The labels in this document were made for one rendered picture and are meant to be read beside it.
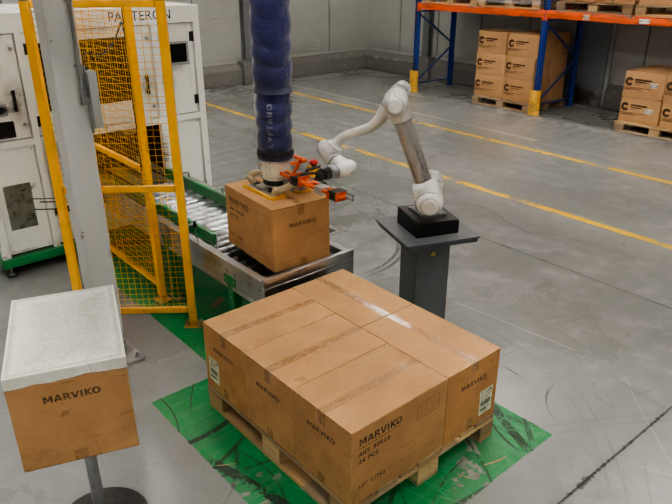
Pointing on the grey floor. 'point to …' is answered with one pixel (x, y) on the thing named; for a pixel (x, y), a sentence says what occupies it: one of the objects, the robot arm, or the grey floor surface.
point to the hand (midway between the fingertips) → (301, 179)
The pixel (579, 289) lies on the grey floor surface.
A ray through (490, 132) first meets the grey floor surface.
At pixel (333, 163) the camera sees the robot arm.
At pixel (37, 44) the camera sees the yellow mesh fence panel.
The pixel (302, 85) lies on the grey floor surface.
